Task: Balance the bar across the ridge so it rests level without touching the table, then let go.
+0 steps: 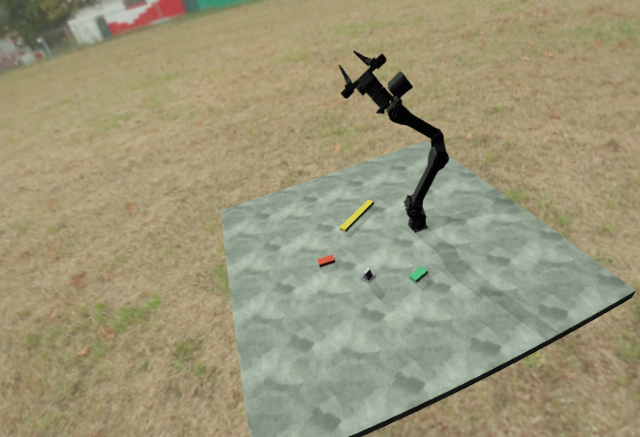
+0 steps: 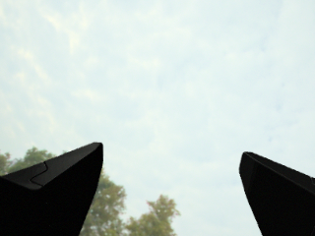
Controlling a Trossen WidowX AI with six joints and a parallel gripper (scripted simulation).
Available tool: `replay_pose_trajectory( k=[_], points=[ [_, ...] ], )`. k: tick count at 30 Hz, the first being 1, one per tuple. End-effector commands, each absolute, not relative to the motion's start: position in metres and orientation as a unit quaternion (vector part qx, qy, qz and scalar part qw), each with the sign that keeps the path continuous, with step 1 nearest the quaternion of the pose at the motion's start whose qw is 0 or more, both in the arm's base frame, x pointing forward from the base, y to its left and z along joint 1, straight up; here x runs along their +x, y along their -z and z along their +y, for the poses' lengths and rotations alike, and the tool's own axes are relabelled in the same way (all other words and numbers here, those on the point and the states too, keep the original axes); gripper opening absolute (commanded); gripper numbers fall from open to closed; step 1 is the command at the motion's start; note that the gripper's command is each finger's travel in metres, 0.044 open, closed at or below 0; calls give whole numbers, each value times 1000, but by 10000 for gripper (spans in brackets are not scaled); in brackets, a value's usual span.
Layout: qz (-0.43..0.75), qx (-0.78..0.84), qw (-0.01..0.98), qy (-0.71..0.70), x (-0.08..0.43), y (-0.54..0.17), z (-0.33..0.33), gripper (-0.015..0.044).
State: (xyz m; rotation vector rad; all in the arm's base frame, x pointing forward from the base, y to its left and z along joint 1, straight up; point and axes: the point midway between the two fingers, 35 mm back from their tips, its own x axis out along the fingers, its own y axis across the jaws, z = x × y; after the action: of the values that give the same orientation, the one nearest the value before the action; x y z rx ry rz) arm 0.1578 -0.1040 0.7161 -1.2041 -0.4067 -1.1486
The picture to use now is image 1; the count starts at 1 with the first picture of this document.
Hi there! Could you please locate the yellow bar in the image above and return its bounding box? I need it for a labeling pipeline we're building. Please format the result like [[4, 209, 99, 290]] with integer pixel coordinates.
[[340, 200, 374, 232]]

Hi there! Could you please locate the red rectangular block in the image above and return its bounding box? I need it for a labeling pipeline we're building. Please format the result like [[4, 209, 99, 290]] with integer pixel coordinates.
[[318, 255, 335, 268]]

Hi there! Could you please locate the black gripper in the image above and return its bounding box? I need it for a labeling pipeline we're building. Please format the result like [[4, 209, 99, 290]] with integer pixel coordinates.
[[339, 50, 386, 99]]

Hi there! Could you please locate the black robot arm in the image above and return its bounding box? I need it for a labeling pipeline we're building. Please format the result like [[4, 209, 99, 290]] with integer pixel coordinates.
[[357, 71, 450, 233]]

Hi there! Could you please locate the green rectangular bar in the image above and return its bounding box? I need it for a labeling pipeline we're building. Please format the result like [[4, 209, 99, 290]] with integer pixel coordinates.
[[410, 266, 428, 284]]

